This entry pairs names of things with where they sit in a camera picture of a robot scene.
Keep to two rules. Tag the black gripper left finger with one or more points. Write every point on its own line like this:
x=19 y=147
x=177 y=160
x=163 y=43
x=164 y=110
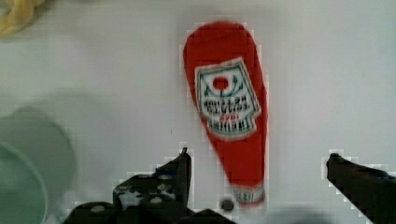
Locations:
x=157 y=198

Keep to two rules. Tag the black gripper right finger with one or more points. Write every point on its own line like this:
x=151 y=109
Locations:
x=371 y=190

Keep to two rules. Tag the red ketchup bottle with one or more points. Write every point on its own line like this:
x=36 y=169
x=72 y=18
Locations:
x=225 y=77

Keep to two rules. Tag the green metal cup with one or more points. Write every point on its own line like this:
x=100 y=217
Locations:
x=37 y=165

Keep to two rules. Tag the peeled banana toy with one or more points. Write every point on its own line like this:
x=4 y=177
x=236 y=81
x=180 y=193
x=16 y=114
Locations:
x=19 y=15

